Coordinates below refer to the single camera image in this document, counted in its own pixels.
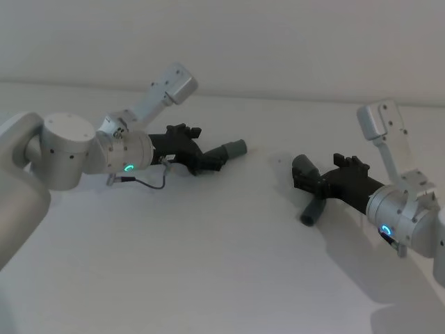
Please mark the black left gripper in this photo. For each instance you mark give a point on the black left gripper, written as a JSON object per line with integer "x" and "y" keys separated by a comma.
{"x": 175, "y": 149}

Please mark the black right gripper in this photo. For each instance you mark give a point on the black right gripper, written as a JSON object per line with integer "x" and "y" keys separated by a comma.
{"x": 351, "y": 186}

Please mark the grey plastic tube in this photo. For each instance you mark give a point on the grey plastic tube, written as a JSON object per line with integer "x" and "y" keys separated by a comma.
{"x": 313, "y": 212}

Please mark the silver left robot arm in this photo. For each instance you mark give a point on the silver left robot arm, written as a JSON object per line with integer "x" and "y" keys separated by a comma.
{"x": 66, "y": 149}

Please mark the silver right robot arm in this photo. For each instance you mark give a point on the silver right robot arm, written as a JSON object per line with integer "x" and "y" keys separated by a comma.
{"x": 400, "y": 208}

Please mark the white table cloth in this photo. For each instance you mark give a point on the white table cloth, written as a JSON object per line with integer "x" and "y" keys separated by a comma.
{"x": 208, "y": 261}

